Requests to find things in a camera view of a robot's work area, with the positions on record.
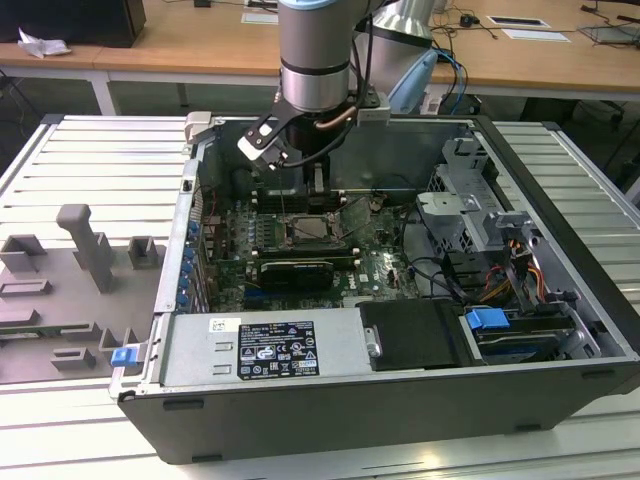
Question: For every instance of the small white box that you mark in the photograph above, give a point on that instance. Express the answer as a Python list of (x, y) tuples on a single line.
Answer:
[(432, 105)]

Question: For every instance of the low profile graphics card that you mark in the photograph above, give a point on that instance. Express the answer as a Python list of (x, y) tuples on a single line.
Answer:
[(295, 275)]

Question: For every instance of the small black box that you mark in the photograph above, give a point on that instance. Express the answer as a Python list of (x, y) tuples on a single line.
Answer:
[(201, 3)]

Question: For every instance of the black RAM slot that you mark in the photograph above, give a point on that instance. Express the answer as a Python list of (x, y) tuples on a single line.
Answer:
[(275, 208), (275, 203), (300, 247), (300, 254), (275, 198), (275, 193)]

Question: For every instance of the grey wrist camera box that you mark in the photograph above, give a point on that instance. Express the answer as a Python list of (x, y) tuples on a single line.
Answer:
[(374, 114)]

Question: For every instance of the CPU socket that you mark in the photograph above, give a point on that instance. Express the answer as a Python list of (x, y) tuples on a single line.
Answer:
[(315, 243)]

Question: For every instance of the silver power supply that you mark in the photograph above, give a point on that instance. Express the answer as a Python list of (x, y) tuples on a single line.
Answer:
[(200, 350)]

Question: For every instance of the green RAM stick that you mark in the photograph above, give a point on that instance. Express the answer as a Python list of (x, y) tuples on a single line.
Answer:
[(30, 330)]

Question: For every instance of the grey metal drive cage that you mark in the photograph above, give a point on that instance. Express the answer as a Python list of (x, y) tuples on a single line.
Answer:
[(440, 202)]

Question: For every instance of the black plastic shroud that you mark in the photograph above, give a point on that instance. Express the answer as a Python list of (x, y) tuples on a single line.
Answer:
[(415, 335)]

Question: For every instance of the black open PC case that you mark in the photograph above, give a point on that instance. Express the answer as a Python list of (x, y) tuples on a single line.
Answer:
[(350, 420)]

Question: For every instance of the wooden office desk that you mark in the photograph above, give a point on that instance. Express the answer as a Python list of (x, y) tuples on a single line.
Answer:
[(200, 50), (50, 62)]

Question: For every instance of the pale blue teach pendant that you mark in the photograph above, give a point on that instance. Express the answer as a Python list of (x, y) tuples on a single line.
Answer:
[(412, 85)]

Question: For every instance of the blue disk carrier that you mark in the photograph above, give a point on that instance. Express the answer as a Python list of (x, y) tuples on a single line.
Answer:
[(485, 318)]

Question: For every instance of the hard disk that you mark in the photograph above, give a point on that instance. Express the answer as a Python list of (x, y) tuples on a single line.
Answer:
[(525, 334)]

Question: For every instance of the clear plastic tray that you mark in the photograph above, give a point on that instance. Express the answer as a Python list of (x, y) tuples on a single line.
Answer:
[(610, 34)]

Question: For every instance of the crumpled white paper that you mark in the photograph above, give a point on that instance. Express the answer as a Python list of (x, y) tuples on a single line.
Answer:
[(42, 45)]

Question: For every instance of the black desktop computer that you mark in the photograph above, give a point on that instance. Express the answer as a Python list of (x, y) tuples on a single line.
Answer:
[(75, 20)]

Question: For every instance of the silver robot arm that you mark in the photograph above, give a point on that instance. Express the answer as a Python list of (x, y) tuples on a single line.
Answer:
[(312, 50)]

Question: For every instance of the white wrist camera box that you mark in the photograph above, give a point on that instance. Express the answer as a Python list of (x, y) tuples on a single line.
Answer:
[(260, 137)]

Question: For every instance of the grey case latch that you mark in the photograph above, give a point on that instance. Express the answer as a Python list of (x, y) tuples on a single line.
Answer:
[(197, 125)]

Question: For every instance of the blue case latch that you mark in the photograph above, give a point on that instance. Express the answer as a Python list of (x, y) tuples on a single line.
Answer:
[(122, 357)]

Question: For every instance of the small black device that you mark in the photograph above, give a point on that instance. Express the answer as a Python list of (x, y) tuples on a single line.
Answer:
[(469, 20)]

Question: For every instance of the green motherboard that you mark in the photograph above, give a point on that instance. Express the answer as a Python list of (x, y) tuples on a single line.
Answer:
[(380, 280)]

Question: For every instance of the grey parts rack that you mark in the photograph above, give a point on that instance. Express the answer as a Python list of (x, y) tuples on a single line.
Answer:
[(50, 300)]

